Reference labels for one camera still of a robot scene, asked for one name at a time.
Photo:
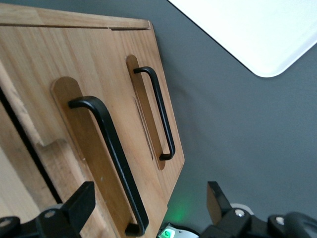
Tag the cream rectangular tray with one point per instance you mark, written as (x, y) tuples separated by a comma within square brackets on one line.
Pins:
[(247, 29)]

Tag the wooden two-drawer cabinet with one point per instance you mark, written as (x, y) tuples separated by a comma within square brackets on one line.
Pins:
[(49, 17)]

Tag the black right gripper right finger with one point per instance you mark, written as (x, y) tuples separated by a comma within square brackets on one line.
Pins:
[(223, 215)]

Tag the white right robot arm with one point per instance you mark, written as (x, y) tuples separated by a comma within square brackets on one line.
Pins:
[(178, 233)]

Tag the dark grey table mat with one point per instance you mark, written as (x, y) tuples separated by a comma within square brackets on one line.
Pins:
[(235, 129)]

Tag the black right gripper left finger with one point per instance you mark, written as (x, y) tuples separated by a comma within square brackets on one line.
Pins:
[(74, 213)]

